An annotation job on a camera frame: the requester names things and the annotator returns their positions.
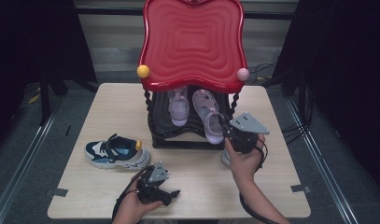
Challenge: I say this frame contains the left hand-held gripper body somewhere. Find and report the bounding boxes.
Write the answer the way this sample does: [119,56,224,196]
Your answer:
[136,161,170,205]

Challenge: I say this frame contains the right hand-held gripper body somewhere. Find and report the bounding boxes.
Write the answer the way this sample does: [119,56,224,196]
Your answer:
[222,111,271,154]

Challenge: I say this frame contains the pink sneaker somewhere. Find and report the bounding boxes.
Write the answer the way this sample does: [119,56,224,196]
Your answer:
[191,89,226,146]
[167,87,190,127]

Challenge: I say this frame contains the blue and white sneaker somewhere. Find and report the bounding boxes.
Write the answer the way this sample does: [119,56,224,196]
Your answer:
[220,148,232,167]
[84,133,151,171]

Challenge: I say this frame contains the red and black shoe rack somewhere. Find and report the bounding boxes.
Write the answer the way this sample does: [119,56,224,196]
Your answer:
[136,0,251,150]

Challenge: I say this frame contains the person's left hand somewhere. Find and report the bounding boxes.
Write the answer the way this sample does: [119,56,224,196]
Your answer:
[112,178,163,224]

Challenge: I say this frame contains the person's right hand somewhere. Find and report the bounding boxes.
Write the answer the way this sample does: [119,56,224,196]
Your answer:
[224,133,267,187]

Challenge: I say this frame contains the grey tape piece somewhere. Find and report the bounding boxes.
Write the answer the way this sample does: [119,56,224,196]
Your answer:
[289,184,313,194]
[51,187,69,198]

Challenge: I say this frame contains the dark curtain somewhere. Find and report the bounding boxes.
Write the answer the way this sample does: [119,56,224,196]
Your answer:
[0,0,98,150]
[271,0,380,194]

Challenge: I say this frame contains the black metal stand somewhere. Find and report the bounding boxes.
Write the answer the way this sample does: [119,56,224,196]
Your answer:
[39,70,52,126]

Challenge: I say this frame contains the yellow floor tape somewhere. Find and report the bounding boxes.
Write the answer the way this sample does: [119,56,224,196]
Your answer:
[27,88,41,105]

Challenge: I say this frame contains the left hand-held gripper black cable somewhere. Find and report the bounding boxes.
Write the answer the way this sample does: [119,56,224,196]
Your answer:
[111,165,155,220]

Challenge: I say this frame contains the hand-held gripper black cable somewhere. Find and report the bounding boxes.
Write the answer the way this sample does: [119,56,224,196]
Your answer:
[111,165,155,220]
[238,138,280,224]

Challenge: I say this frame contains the black floor cables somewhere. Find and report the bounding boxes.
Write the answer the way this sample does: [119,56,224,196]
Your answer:
[249,60,307,145]

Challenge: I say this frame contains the right hand-held gripper black cable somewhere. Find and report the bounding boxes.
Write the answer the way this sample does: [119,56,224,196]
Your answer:
[238,138,280,224]

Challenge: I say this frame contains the metal floor rail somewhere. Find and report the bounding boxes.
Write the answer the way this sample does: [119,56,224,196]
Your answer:
[284,96,360,224]
[0,102,64,224]

